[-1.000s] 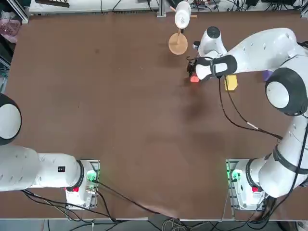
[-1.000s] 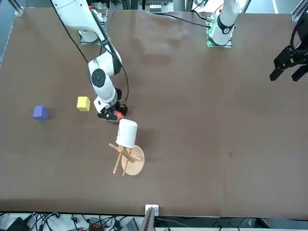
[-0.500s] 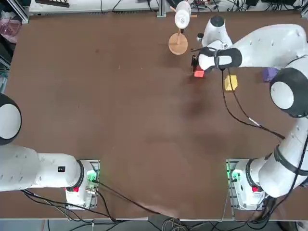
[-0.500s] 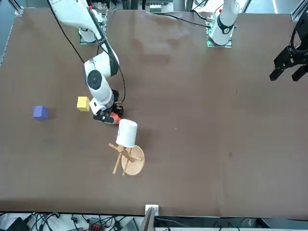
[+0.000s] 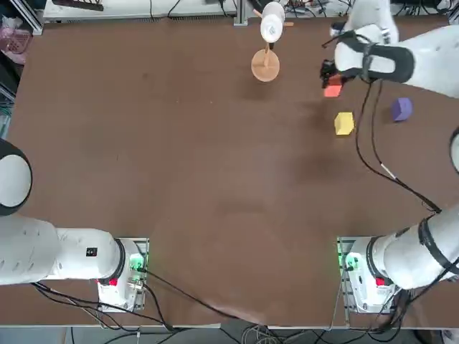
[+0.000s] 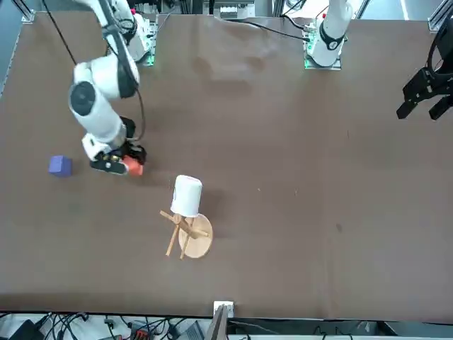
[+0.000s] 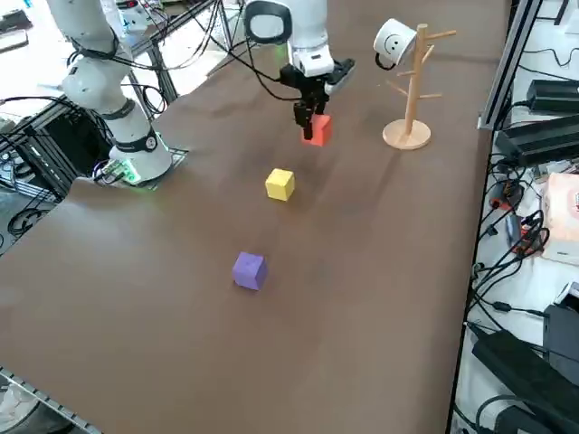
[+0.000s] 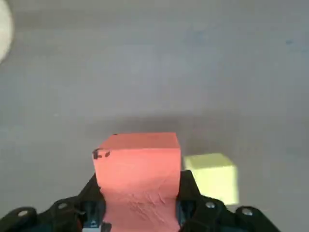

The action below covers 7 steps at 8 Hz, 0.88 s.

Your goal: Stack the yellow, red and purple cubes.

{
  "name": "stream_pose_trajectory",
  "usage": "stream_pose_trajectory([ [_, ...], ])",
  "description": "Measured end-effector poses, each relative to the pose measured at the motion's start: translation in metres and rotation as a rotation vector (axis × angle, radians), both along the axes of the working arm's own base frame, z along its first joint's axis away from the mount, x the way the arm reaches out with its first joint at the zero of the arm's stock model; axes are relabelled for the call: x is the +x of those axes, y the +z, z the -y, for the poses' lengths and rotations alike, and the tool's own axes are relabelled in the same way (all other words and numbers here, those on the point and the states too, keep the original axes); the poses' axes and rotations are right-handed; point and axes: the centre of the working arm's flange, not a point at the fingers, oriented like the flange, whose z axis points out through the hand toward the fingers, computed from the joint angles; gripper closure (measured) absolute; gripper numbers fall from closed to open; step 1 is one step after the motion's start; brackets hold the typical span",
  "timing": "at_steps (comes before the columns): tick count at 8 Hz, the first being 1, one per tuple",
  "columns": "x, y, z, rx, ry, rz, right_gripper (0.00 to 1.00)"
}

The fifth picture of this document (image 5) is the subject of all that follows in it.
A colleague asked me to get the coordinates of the white cable bundle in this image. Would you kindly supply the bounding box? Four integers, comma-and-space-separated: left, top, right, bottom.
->
240, 324, 275, 344

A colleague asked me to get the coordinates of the yellow cube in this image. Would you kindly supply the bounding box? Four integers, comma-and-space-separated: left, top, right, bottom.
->
333, 111, 356, 137

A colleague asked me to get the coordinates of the aluminium frame profile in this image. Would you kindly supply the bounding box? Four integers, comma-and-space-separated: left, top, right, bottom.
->
10, 0, 44, 36

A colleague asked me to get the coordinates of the purple cube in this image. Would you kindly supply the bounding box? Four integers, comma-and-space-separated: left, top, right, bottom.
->
389, 97, 415, 123

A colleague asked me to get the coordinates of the aluminium profile post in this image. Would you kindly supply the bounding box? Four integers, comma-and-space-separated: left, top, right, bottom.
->
233, 0, 249, 27

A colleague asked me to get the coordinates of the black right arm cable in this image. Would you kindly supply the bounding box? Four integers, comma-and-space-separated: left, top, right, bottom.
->
354, 80, 443, 216

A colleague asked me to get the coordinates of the pink basket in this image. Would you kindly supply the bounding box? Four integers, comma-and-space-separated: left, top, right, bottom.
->
0, 16, 32, 65

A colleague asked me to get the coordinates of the black cable across table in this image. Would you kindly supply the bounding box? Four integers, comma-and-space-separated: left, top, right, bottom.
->
141, 268, 259, 322

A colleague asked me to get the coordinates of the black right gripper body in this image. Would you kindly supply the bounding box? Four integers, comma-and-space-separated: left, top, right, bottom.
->
320, 59, 345, 78

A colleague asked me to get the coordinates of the black base cable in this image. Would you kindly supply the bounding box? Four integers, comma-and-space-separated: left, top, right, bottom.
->
142, 281, 174, 331

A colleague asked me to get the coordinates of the white cup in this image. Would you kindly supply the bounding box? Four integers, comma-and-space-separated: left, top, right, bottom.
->
260, 1, 286, 43

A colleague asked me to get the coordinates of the white side table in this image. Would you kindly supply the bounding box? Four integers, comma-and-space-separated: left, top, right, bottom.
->
42, 0, 237, 19

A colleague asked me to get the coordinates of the wooden cup rack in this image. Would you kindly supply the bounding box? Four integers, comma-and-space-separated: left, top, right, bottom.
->
250, 9, 295, 83

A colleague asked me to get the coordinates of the red cube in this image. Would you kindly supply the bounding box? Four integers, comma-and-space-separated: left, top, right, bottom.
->
323, 75, 344, 98

